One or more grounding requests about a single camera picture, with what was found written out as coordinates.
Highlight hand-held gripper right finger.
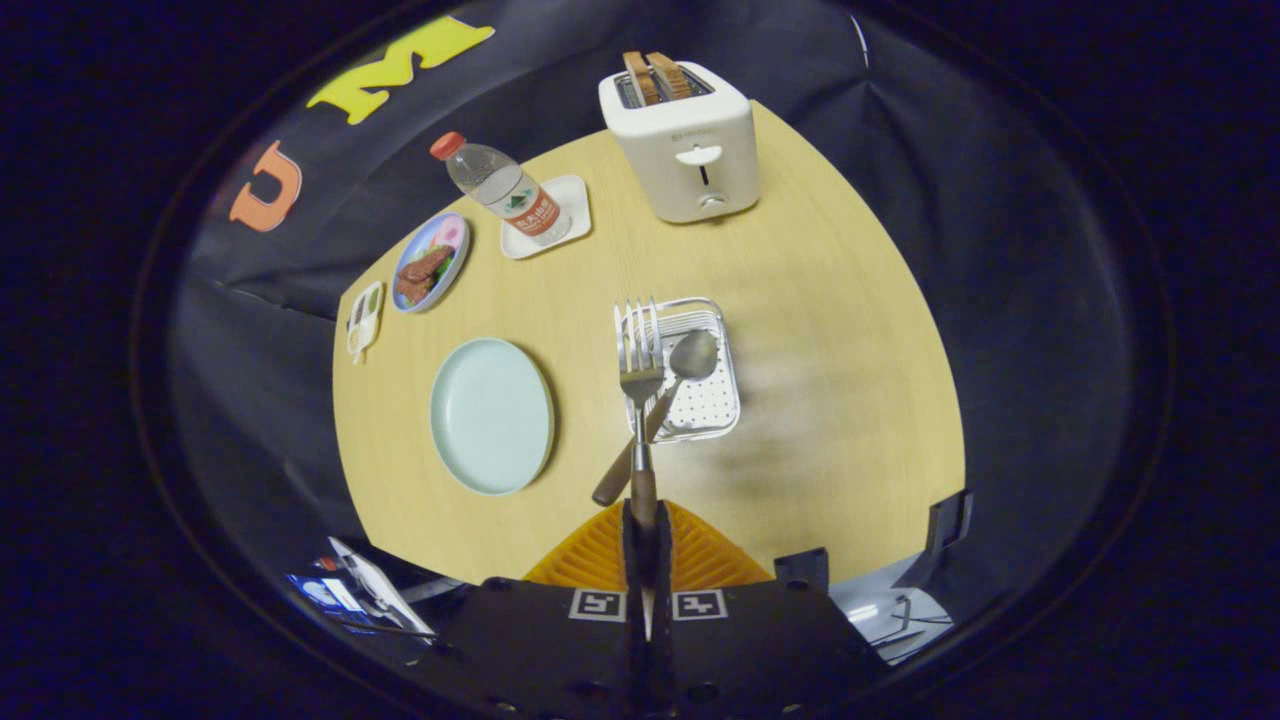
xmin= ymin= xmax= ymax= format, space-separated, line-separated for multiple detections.
xmin=648 ymin=500 xmax=891 ymax=720

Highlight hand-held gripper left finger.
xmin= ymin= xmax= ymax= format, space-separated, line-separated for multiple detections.
xmin=430 ymin=500 xmax=649 ymax=720

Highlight metal fork wooden handle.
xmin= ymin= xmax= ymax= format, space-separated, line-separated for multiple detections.
xmin=617 ymin=300 xmax=665 ymax=536

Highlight metal spoon wooden handle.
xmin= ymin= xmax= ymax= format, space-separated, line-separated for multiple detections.
xmin=592 ymin=329 xmax=720 ymax=507

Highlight black table clamp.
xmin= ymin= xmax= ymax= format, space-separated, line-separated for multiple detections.
xmin=925 ymin=488 xmax=974 ymax=561
xmin=773 ymin=547 xmax=831 ymax=593

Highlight clear perforated drain basket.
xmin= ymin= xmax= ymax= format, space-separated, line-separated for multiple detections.
xmin=614 ymin=296 xmax=742 ymax=444

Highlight white sheet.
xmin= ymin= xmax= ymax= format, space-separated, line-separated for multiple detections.
xmin=330 ymin=537 xmax=436 ymax=638

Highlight pale green plate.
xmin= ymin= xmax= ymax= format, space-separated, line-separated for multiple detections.
xmin=430 ymin=338 xmax=556 ymax=497

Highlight white divided sauce dish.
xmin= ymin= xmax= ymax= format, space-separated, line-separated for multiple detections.
xmin=346 ymin=280 xmax=386 ymax=365

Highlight brown meat pieces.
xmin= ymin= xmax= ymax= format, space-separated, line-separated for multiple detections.
xmin=396 ymin=245 xmax=453 ymax=304

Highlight white square coaster tray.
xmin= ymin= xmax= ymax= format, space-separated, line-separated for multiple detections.
xmin=500 ymin=175 xmax=593 ymax=261

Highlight blue patterned plate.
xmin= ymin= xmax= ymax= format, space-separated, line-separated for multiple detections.
xmin=391 ymin=211 xmax=471 ymax=314

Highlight white toaster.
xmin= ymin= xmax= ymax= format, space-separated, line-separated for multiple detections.
xmin=598 ymin=60 xmax=761 ymax=224

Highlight clear water bottle red cap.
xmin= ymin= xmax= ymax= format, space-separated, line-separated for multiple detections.
xmin=430 ymin=131 xmax=573 ymax=248

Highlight black backdrop cloth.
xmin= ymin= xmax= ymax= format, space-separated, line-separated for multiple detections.
xmin=170 ymin=0 xmax=1166 ymax=621

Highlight toast slice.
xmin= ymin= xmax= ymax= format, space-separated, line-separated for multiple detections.
xmin=646 ymin=52 xmax=693 ymax=101
xmin=622 ymin=51 xmax=663 ymax=107

